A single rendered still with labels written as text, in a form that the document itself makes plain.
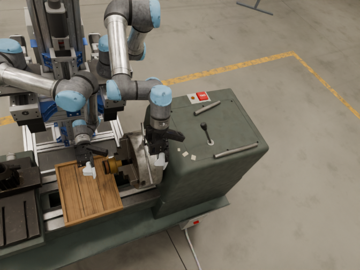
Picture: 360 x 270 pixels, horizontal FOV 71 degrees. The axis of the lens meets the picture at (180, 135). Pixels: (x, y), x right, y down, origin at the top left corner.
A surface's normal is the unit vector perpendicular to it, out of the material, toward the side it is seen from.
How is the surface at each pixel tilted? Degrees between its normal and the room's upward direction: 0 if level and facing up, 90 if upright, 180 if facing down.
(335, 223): 0
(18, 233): 0
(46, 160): 0
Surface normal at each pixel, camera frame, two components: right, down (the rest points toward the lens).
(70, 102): -0.12, 0.79
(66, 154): 0.23, -0.56
